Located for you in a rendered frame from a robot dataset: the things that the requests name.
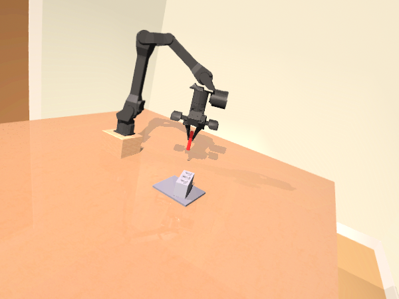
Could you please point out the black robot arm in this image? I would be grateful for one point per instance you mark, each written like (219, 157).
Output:
(145, 45)

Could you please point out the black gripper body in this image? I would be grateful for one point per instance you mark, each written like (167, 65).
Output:
(176, 116)

